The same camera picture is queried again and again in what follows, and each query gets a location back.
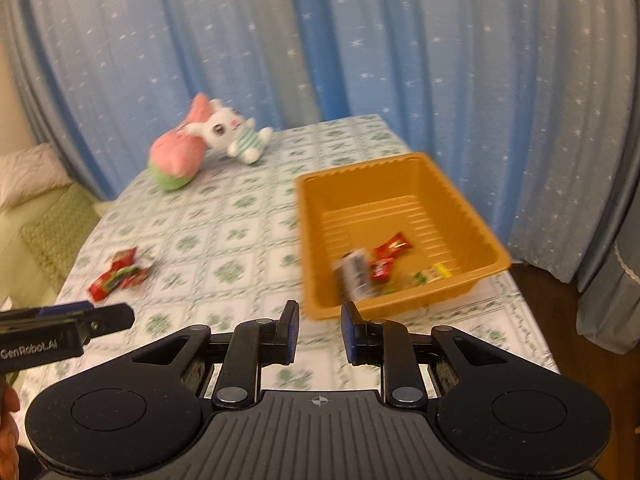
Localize pink star plush toy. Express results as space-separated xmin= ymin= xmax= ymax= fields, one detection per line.
xmin=150 ymin=92 xmax=211 ymax=192

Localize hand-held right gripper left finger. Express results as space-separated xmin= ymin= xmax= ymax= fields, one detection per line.
xmin=127 ymin=301 xmax=301 ymax=411

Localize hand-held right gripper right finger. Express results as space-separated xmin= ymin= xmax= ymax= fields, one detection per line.
xmin=341 ymin=302 xmax=508 ymax=409

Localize light green sofa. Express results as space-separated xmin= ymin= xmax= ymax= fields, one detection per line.
xmin=0 ymin=185 xmax=106 ymax=311

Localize orange plastic tray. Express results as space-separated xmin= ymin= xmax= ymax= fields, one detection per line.
xmin=295 ymin=152 xmax=512 ymax=322

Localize beige pillow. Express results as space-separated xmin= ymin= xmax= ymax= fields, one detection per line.
xmin=0 ymin=142 xmax=73 ymax=209

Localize brown green snack packet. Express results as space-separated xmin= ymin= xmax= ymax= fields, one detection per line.
xmin=392 ymin=270 xmax=432 ymax=290

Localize green zigzag cushion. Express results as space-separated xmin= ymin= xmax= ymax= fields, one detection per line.
xmin=20 ymin=182 xmax=101 ymax=281

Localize blue star-print curtain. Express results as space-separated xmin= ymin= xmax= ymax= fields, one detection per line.
xmin=0 ymin=0 xmax=640 ymax=286

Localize red gold snack packet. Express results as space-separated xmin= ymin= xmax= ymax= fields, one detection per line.
xmin=369 ymin=232 xmax=414 ymax=281

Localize white bunny plush toy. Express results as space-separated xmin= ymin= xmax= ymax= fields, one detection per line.
xmin=187 ymin=99 xmax=274 ymax=165

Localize person's left hand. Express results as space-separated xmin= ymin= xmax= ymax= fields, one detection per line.
xmin=0 ymin=385 xmax=21 ymax=480

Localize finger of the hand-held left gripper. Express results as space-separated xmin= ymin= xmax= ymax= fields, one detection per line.
xmin=0 ymin=301 xmax=94 ymax=331
xmin=75 ymin=302 xmax=135 ymax=346

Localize grey-blue lace-trimmed curtain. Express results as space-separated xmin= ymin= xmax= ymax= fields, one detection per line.
xmin=575 ymin=220 xmax=640 ymax=356

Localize silver snack packet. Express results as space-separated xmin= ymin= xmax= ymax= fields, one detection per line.
xmin=334 ymin=249 xmax=375 ymax=302

